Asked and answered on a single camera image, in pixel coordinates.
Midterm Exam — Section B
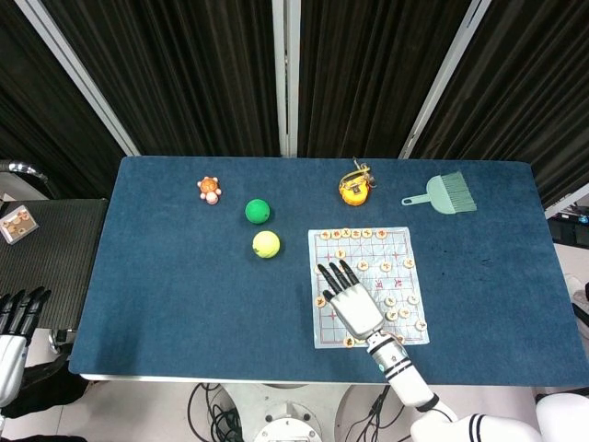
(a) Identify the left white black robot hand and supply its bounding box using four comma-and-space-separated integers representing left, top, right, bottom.
0, 285, 52, 408

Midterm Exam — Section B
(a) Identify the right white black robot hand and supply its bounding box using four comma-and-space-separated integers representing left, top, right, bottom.
315, 259, 387, 344

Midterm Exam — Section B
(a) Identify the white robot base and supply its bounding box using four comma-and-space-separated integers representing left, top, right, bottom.
220, 382, 353, 442

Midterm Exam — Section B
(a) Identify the white chess board sheet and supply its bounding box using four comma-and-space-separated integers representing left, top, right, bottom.
306, 225, 432, 350

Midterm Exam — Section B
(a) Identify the small box of pieces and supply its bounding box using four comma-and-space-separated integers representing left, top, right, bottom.
0, 206, 40, 245

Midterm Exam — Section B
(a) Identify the yellow ball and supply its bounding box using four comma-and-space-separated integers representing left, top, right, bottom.
251, 230, 282, 260

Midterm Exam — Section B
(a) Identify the black ribbed side table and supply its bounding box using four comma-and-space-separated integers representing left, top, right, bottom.
0, 198, 110, 332

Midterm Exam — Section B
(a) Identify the green ball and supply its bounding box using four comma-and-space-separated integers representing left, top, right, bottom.
244, 198, 272, 226

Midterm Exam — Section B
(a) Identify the green small hand brush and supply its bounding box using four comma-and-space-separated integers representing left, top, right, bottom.
400, 169, 479, 216

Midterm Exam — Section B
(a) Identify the blue felt table mat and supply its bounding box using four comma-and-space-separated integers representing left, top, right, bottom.
67, 155, 584, 389

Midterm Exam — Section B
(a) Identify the chrome chair tube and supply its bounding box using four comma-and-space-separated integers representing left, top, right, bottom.
0, 159, 50, 186

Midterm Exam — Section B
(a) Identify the orange pink turtle toy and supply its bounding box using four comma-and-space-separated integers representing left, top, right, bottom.
196, 176, 224, 206

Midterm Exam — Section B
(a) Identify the black curtain panel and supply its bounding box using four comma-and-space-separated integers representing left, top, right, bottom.
0, 0, 129, 200
410, 0, 589, 208
41, 0, 282, 157
296, 0, 473, 159

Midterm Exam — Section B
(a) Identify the black floor cable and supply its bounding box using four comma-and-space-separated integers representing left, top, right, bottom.
343, 384, 410, 442
187, 382, 243, 442

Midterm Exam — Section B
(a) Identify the orange keychain toy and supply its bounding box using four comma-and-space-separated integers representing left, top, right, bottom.
338, 156, 380, 208

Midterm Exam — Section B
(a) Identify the aluminium partition post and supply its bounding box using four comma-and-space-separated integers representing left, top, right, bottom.
271, 0, 301, 158
13, 0, 141, 157
544, 192, 589, 220
398, 0, 492, 160

